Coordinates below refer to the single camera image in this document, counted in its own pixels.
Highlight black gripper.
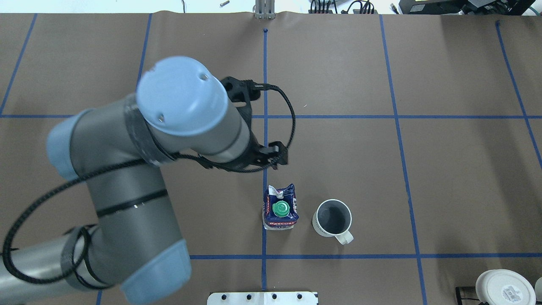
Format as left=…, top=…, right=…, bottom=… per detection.
left=220, top=77, right=290, bottom=171

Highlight black equipment on far bench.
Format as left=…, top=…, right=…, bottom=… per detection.
left=398, top=0, right=535, bottom=16

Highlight white upside-down cup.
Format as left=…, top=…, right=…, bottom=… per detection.
left=476, top=269, right=536, bottom=305

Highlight black wire cup rack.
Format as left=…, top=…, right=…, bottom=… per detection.
left=455, top=286, right=486, bottom=305

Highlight grey metal camera post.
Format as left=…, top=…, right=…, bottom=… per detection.
left=253, top=0, right=276, bottom=20

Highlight black cables at table edge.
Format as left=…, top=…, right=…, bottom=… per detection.
left=309, top=0, right=379, bottom=15

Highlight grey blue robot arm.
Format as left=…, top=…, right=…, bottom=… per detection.
left=1, top=56, right=296, bottom=305

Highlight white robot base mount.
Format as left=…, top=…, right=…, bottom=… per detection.
left=207, top=291, right=319, bottom=305

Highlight white ribbed mug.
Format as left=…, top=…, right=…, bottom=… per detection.
left=312, top=199, right=354, bottom=245

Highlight blue white milk carton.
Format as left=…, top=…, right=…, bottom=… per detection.
left=262, top=183, right=299, bottom=230

